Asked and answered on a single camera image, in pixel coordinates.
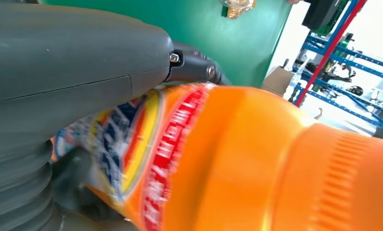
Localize green table cover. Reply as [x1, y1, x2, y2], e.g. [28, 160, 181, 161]
[40, 0, 293, 89]

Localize yellow taped cardboard sheet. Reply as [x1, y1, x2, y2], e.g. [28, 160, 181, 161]
[221, 0, 257, 20]

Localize brown cardboard box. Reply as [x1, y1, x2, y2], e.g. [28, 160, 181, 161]
[261, 66, 295, 97]

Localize white table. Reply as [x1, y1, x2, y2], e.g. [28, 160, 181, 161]
[266, 1, 312, 100]

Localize black carrying case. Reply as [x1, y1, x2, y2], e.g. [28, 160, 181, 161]
[302, 0, 342, 32]

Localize green plastic crates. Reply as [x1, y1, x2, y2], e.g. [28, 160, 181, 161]
[312, 0, 352, 37]

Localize white humanoid robot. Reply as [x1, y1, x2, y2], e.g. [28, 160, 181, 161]
[306, 59, 364, 96]

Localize blue metal rack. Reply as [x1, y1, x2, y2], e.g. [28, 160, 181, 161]
[291, 0, 383, 141]

